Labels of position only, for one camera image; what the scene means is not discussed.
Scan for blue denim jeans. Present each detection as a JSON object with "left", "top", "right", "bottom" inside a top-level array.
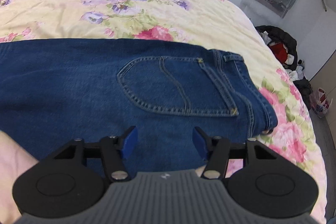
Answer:
[{"left": 1, "top": 39, "right": 278, "bottom": 174}]

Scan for plastic shopping bag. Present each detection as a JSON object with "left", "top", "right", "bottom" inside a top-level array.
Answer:
[{"left": 309, "top": 88, "right": 333, "bottom": 118}]

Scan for black clothes pile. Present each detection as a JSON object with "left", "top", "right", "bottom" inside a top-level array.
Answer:
[{"left": 255, "top": 25, "right": 313, "bottom": 110}]

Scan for floral bed quilt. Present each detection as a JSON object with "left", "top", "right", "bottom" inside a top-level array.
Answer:
[{"left": 1, "top": 0, "right": 327, "bottom": 223}]

